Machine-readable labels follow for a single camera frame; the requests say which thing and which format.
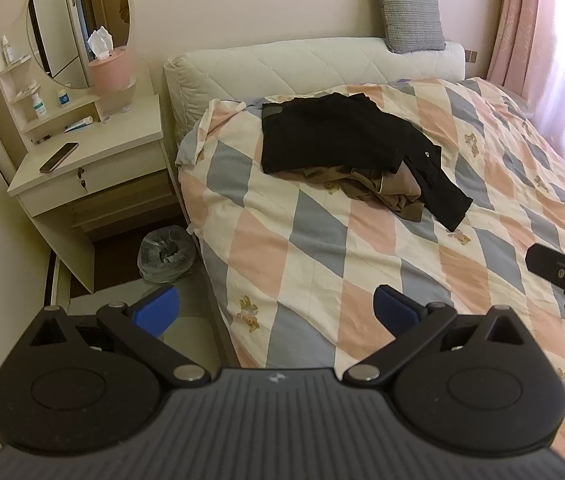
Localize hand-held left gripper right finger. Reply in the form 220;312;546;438
341;284;538;388

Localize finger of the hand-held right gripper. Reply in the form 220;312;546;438
525;243;565;288

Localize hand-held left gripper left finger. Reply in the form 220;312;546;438
27;285;212;388

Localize black pants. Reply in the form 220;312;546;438
261;92;473;231

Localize trash bin with plastic bag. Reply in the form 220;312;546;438
138;226;196;283

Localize diamond patterned quilt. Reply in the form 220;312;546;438
176;77;565;456

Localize brown garment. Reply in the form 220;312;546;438
272;162;423;222

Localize white dressing table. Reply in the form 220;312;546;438
0;35;183;295

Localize smartphone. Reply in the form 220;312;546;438
39;142;80;175

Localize pink tissue holder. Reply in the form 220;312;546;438
87;46;130;93

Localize pink curtain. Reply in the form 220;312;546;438
486;0;565;176

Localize white quilted headboard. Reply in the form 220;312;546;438
164;37;465;141

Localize white tissue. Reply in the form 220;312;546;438
87;25;114;61

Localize grey pillow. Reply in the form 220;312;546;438
369;0;447;54

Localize oval mirror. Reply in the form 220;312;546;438
27;0;132;90

